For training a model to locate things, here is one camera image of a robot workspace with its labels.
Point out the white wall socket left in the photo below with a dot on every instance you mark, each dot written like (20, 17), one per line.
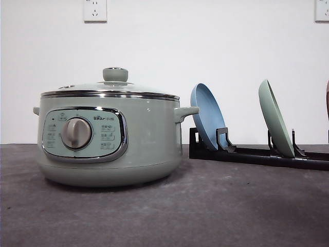
(95, 12)

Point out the white wall socket right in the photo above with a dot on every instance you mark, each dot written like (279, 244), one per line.
(321, 12)

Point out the green plate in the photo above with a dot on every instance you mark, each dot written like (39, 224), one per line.
(275, 121)

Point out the blue plate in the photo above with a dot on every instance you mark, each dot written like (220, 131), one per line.
(210, 116)

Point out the glass pot lid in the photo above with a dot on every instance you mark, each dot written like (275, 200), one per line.
(115, 84)

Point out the pink plate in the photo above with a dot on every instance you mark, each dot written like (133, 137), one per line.
(327, 98)

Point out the white wall socket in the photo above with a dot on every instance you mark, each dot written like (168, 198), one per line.
(95, 12)
(321, 12)

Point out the black dish rack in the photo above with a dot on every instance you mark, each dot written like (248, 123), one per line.
(199, 149)

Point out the green electric steamer pot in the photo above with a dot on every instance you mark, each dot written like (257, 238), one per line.
(109, 142)

